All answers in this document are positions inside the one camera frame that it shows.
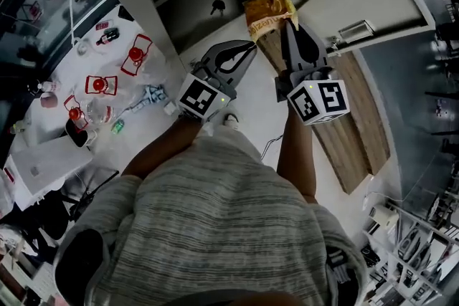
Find metal shelf rack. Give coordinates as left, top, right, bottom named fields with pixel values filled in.
left=361, top=200, right=459, bottom=306

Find small white bin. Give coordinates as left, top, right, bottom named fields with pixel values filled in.
left=65, top=118, right=98, bottom=150

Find person's white shoe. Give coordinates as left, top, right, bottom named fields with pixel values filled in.
left=222, top=113, right=240, bottom=132

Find black bag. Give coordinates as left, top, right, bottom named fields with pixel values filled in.
left=21, top=189, right=72, bottom=241

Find dark glass window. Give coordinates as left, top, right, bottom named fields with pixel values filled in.
left=0, top=0, right=121, bottom=83

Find clear green bottle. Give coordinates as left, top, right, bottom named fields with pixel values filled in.
left=9, top=120, right=32, bottom=135

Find yellow snack packet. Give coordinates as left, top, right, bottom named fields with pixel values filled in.
left=242, top=0, right=299, bottom=44

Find person's grey striped shirt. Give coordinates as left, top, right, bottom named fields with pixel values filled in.
left=53, top=134, right=369, bottom=306

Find black floor cable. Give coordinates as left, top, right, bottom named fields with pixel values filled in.
left=260, top=134, right=285, bottom=159

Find clear bottle red label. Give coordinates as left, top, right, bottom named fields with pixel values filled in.
left=84, top=98, right=115, bottom=126

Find person's light shorts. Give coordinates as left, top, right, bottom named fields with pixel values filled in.
left=195, top=123, right=265, bottom=164

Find light blue fabric strap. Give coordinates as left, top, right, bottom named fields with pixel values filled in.
left=131, top=84, right=168, bottom=114

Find person's left forearm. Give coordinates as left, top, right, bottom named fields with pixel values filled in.
left=121, top=114, right=202, bottom=180

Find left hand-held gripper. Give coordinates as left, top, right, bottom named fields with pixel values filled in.
left=174, top=39, right=259, bottom=125

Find person's right forearm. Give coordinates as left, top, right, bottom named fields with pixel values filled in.
left=276, top=107, right=318, bottom=204

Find small white bottle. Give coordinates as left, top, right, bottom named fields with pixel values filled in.
left=35, top=80, right=62, bottom=93

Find dark soda bottle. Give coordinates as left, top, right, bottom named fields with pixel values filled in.
left=95, top=28, right=120, bottom=47

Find pink round container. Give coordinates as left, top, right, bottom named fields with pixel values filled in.
left=39, top=92, right=59, bottom=109

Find white cardboard box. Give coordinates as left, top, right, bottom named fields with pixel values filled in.
left=3, top=138, right=93, bottom=207

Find black key bunch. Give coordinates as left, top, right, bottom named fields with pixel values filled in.
left=209, top=0, right=227, bottom=17

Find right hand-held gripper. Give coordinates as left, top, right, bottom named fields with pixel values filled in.
left=274, top=19, right=351, bottom=127

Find small black box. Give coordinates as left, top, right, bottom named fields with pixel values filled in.
left=117, top=5, right=136, bottom=23

